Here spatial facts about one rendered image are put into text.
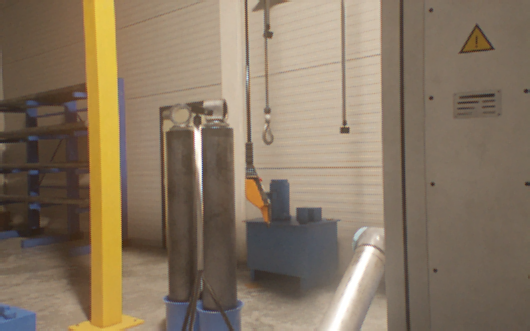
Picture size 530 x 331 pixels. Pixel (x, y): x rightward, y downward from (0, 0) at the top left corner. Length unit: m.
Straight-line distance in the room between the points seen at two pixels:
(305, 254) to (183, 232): 1.80
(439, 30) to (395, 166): 0.27
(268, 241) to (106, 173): 1.86
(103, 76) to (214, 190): 1.51
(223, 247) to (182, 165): 0.60
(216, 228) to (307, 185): 2.68
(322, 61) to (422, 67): 4.43
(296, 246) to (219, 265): 1.86
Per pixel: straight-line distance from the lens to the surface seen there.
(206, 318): 2.97
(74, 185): 8.76
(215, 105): 2.87
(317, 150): 5.29
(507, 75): 0.97
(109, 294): 3.97
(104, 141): 3.84
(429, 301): 0.99
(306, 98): 5.42
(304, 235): 4.57
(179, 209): 3.07
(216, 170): 2.82
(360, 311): 1.48
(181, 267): 3.13
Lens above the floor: 1.24
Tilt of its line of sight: level
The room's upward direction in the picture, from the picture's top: 1 degrees counter-clockwise
